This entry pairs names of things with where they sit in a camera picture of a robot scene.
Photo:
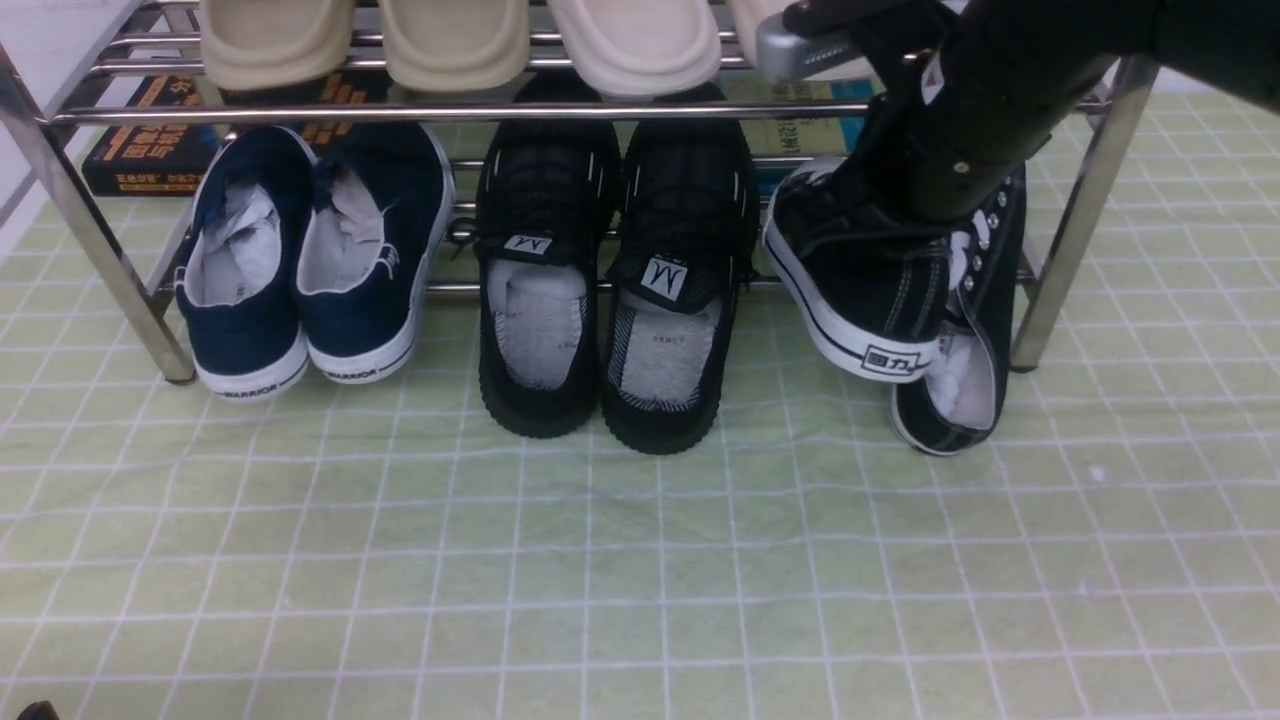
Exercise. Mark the tan slipper far left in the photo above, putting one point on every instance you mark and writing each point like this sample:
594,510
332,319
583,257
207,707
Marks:
253,45

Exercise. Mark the green checkered table cloth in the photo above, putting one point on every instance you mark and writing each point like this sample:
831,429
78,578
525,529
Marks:
388,552

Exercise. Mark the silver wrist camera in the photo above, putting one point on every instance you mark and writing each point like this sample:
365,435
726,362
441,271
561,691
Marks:
781,56

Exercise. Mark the stainless steel shoe rack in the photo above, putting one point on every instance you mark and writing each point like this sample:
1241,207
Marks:
159,38

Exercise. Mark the tan slipper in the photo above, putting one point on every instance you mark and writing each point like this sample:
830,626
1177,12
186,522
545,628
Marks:
455,46
253,45

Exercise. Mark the black knit sneaker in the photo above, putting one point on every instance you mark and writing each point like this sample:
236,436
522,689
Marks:
545,199
688,224

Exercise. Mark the navy canvas sneaker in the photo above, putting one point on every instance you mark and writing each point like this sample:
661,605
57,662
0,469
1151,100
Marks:
234,283
382,201

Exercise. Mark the black orange book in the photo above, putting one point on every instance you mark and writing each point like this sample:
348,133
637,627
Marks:
169,160

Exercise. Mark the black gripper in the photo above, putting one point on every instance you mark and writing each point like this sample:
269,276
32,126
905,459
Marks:
967,96

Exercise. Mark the left navy canvas sneaker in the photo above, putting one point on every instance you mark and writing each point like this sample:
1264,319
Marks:
234,283

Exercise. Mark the right navy canvas sneaker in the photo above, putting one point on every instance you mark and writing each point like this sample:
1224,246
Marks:
382,201

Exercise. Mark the cream slipper far right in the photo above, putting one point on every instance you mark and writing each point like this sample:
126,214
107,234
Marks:
747,16

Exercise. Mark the cream slipper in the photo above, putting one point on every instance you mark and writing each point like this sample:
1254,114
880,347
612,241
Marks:
747,16
639,48

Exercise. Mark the right black knit sneaker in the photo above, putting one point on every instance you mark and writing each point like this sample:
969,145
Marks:
688,224

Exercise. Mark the black canvas sneaker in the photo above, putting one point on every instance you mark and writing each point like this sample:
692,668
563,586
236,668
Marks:
870,289
958,402

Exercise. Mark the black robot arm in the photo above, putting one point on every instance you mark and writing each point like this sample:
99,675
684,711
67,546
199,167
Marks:
1232,46

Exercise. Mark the left black knit sneaker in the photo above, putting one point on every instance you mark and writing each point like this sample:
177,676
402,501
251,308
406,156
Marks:
545,199

